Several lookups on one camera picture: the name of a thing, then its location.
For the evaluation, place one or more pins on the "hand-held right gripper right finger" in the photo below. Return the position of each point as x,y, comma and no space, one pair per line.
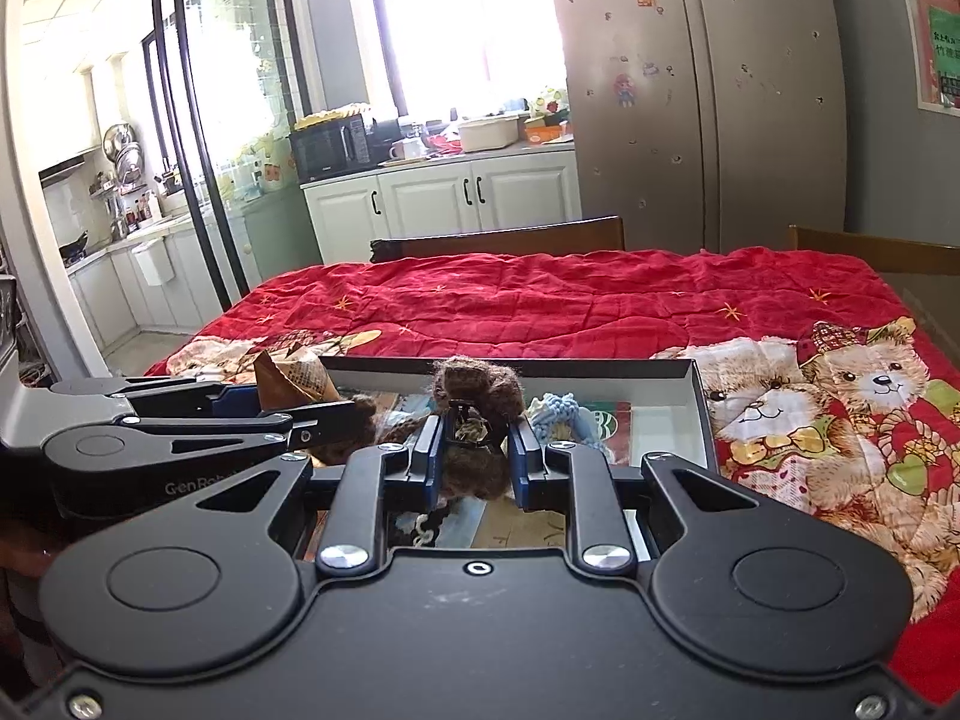
525,472

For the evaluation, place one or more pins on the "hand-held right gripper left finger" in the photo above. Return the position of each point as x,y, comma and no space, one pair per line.
429,469

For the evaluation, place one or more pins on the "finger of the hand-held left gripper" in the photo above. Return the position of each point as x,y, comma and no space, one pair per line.
236,401
315,427

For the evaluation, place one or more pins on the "brown pyramid snack packet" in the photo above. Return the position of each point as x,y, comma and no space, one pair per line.
300,379

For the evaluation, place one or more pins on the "black white crochet hair band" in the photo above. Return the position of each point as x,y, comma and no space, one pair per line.
424,529

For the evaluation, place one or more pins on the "light blue crochet scrunchie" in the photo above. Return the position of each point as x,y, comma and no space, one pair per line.
559,416

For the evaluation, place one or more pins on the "brown fuzzy hair clip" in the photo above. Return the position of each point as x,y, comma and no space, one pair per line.
476,386

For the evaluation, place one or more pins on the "black shallow box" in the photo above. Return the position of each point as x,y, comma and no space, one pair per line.
660,420

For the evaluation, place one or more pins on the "white hanging bin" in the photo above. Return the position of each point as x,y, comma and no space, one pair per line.
152,262

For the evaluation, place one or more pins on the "red bear-print blanket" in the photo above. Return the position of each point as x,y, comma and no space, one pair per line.
600,300

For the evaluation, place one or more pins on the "white kitchen cabinet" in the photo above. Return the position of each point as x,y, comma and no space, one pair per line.
435,202

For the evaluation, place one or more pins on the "black microwave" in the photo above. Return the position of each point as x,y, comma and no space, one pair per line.
330,150

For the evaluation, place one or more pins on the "white mug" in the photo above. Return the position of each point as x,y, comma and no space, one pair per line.
405,150

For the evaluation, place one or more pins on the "sliding glass door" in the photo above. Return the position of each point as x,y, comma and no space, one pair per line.
225,90

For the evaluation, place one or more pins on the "orange box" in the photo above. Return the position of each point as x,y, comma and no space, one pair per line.
547,135

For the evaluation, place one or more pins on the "white storage container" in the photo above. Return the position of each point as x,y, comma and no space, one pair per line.
487,135

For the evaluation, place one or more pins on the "grey refrigerator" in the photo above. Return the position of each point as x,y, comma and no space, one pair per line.
697,90

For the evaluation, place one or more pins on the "bright window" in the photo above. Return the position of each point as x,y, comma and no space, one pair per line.
465,22

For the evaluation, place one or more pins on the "green red wall poster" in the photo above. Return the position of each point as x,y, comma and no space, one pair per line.
941,52

